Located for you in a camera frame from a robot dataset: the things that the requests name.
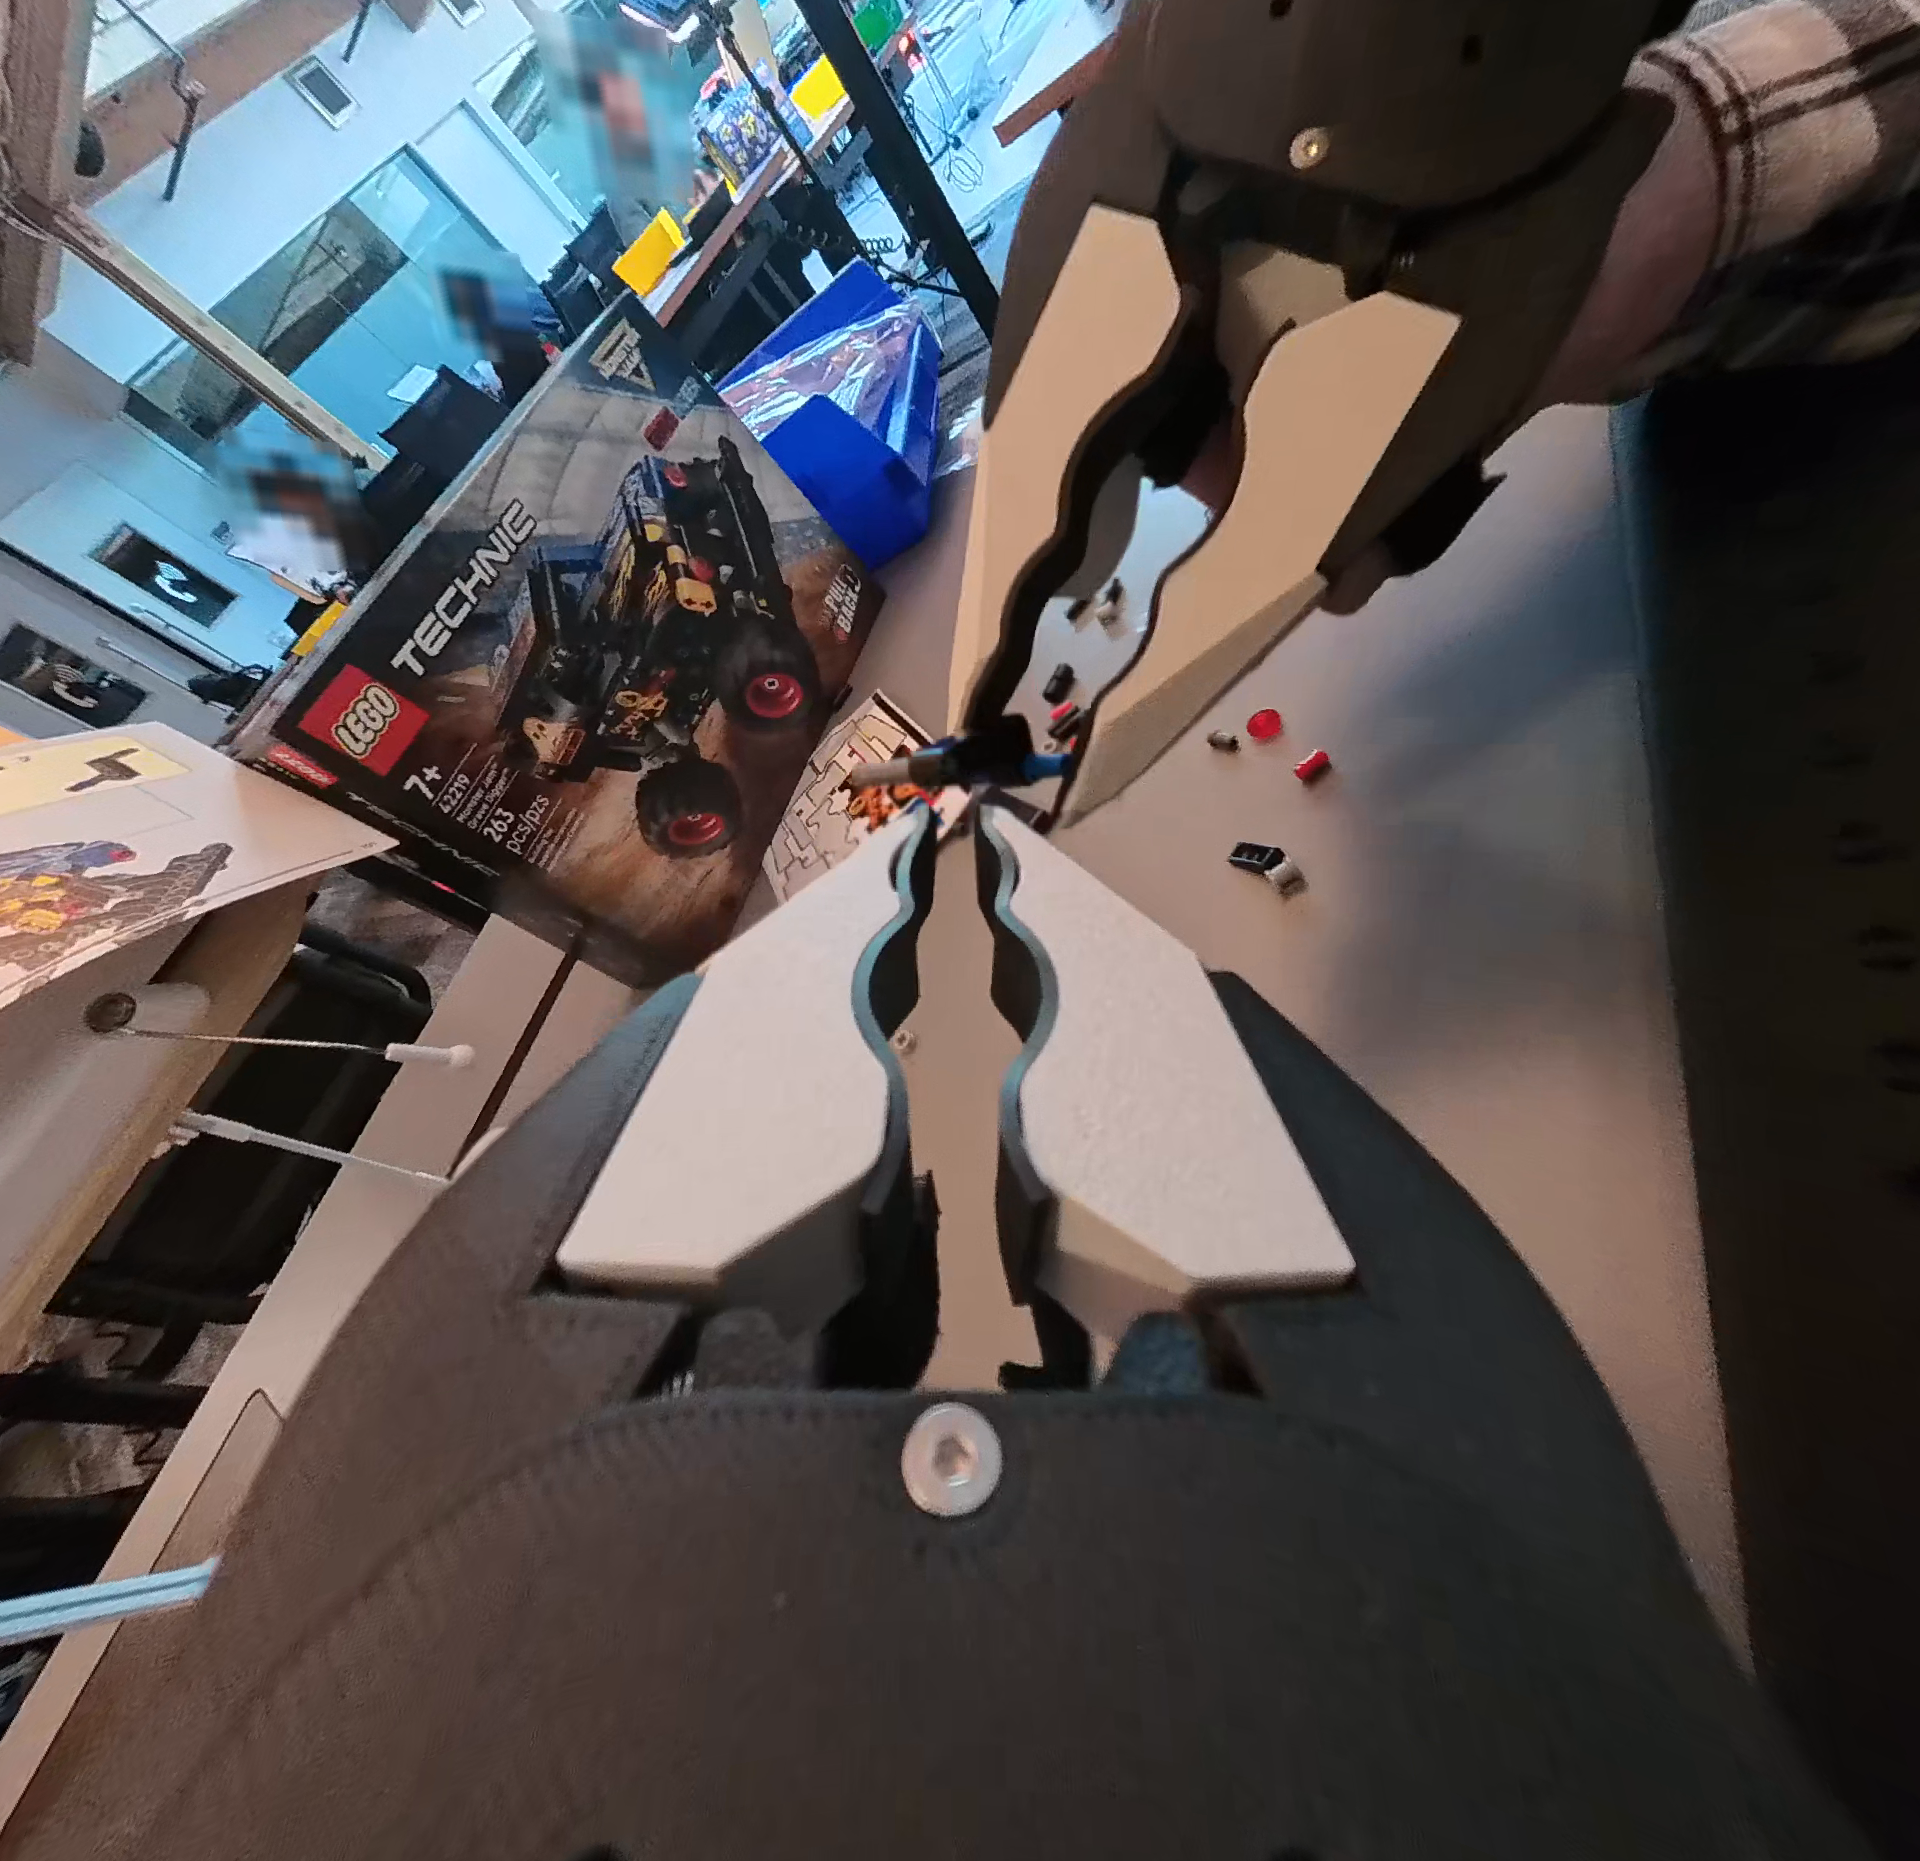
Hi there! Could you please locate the sticker sheet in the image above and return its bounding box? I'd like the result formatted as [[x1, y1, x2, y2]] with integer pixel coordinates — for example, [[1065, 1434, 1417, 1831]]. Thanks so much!
[[760, 689, 963, 904]]

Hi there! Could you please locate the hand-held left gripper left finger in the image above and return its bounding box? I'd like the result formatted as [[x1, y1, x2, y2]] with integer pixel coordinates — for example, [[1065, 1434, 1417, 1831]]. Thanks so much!
[[556, 809, 945, 1390]]

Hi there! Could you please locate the instruction booklet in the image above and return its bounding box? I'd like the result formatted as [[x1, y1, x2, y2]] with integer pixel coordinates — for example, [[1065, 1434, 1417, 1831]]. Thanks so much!
[[0, 721, 397, 1011]]

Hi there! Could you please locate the person's right hand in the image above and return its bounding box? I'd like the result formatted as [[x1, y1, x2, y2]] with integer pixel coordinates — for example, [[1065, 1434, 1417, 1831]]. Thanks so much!
[[1532, 118, 1729, 413]]

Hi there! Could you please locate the clear acrylic stand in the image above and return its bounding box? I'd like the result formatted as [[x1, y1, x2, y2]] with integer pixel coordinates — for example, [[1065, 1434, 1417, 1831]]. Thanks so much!
[[0, 1548, 223, 1649]]

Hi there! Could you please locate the blue container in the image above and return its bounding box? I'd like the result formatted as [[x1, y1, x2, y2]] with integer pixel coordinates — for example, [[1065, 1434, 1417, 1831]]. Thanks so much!
[[717, 256, 949, 576]]

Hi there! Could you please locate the person's right forearm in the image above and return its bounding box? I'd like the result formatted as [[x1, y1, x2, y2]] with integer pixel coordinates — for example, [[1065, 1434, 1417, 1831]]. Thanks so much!
[[1627, 0, 1920, 393]]

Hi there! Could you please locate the black pole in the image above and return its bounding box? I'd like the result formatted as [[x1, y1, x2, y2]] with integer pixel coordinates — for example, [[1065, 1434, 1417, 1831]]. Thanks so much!
[[766, 0, 1003, 341]]

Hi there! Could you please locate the white cable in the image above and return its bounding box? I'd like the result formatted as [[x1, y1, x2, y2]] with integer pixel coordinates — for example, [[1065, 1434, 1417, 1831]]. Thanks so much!
[[87, 991, 477, 1071], [167, 1116, 456, 1189]]

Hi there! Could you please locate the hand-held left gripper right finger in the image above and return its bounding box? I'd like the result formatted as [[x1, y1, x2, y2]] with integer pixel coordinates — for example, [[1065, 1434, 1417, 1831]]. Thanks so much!
[[970, 809, 1357, 1390]]

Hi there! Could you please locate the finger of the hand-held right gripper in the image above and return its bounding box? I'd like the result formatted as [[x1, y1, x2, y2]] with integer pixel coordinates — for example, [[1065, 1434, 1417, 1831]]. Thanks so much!
[[1050, 289, 1468, 831], [949, 204, 1206, 746]]

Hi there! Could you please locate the printed toy box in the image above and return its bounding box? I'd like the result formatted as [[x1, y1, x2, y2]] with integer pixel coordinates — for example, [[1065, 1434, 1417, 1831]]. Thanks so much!
[[226, 291, 888, 994]]

